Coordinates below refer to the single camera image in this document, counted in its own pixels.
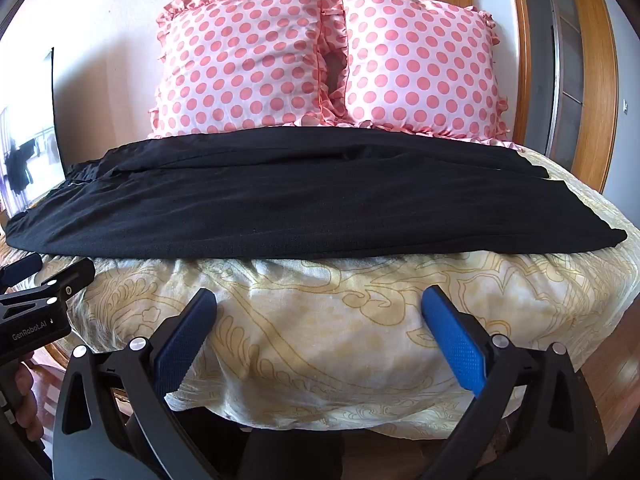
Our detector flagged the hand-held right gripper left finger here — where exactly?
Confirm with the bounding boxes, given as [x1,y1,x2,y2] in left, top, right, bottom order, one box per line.
[52,287,219,480]

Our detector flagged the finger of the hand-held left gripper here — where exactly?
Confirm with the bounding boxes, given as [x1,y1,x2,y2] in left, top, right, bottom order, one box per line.
[0,258,96,317]
[0,252,43,286]

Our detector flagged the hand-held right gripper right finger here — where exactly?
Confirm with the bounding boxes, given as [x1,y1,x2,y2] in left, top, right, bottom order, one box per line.
[421,285,608,480]

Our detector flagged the black pants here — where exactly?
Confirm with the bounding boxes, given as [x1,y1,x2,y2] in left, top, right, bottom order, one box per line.
[4,126,628,261]

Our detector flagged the person's left hand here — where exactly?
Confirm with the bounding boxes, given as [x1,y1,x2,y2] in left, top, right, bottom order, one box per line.
[12,355,51,443]

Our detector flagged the bright window pane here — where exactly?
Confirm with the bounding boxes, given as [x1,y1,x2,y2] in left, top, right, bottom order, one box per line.
[0,47,67,216]

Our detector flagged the yellow patterned quilt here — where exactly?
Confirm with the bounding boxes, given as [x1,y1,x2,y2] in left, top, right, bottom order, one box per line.
[0,140,640,436]

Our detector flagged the pink polka dot pillow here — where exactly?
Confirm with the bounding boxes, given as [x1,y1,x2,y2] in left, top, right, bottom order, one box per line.
[322,0,510,143]
[147,0,346,140]

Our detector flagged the grey door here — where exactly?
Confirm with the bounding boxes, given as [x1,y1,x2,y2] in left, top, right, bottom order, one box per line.
[520,0,586,161]

